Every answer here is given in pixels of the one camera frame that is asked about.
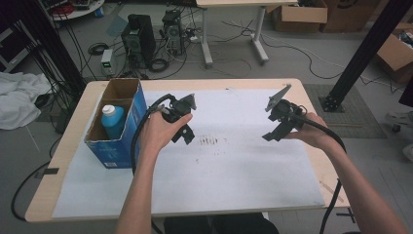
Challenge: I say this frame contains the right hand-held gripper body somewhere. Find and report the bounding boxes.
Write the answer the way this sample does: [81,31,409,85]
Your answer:
[264,83,308,132]

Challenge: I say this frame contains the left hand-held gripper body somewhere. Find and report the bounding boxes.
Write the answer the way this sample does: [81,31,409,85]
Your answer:
[161,93,198,132]

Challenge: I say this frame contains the blue cardboard box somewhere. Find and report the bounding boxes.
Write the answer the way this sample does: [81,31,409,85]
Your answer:
[84,77,149,170]

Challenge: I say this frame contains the blue plastic bottle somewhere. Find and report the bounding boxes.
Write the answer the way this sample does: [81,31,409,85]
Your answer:
[100,104,127,141]

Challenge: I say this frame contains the person's left hand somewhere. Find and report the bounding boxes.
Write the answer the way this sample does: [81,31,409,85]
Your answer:
[138,110,195,161]

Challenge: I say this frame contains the person's right hand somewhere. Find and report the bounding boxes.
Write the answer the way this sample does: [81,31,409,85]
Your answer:
[284,111,329,151]

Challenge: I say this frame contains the white paper mat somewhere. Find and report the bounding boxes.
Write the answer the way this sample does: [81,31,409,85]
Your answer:
[52,88,326,219]

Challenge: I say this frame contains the dark floor mat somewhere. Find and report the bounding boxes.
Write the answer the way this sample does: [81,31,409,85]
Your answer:
[303,83,388,139]

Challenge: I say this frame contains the black computer tower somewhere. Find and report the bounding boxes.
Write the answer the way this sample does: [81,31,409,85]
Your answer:
[121,13,157,68]

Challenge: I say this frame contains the small white power supply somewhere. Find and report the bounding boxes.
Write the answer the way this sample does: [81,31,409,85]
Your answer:
[100,48,115,78]

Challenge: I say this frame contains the person's dark trousers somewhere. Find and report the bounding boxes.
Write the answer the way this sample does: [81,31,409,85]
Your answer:
[163,212,281,234]

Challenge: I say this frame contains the brown cardboard box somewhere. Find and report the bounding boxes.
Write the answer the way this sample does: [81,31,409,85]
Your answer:
[319,0,391,34]
[272,0,329,34]
[375,22,413,84]

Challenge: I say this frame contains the black metal column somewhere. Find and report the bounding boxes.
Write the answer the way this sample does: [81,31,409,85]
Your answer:
[319,0,413,113]
[4,0,88,96]

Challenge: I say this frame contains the white-legged wooden table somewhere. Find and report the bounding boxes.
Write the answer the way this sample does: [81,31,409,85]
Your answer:
[196,0,299,66]

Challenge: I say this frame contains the round white table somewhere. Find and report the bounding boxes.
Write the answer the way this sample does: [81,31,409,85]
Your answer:
[48,0,106,21]

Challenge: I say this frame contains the white cloth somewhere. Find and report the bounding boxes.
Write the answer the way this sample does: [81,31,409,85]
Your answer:
[0,71,54,132]

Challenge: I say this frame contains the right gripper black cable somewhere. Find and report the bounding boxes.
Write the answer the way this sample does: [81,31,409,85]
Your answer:
[293,113,348,234]

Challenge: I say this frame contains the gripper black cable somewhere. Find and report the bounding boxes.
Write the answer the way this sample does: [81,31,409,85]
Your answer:
[130,93,177,176]
[293,113,348,234]

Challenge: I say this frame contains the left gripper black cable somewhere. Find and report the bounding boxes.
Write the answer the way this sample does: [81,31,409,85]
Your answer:
[130,93,177,176]

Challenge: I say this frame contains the coiled black cable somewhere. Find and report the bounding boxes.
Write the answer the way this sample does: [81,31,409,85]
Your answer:
[88,42,110,57]
[148,58,170,73]

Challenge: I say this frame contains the open-frame computer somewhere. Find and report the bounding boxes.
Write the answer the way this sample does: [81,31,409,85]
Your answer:
[161,8,185,57]

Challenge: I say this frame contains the black floor cable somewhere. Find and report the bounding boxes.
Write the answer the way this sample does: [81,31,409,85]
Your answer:
[11,136,63,222]

